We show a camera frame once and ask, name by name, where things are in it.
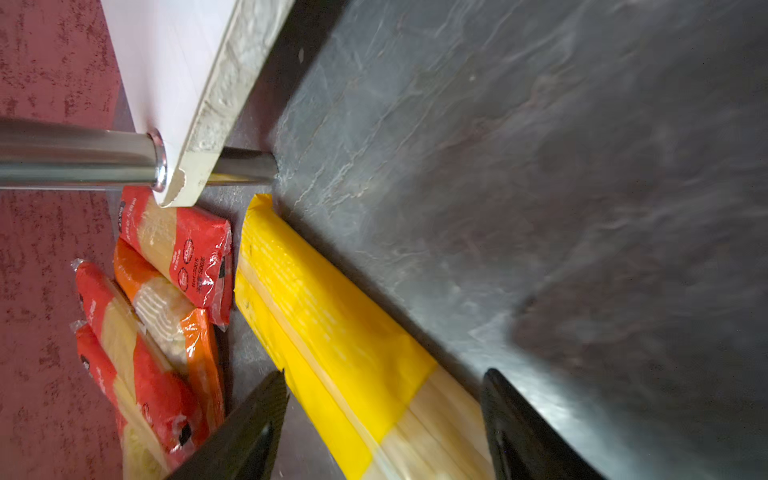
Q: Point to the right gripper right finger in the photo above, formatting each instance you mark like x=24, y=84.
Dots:
x=522, y=444

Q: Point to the red spaghetti bag middle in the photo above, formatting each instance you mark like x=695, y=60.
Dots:
x=132, y=372

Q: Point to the white two-tier shelf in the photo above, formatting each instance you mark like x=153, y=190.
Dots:
x=188, y=68

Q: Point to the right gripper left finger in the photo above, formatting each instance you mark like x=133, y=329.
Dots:
x=245, y=446

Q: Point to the orange pasta bag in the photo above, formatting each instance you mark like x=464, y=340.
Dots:
x=182, y=331

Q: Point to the red spaghetti bag rear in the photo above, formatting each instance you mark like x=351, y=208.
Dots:
x=189, y=246

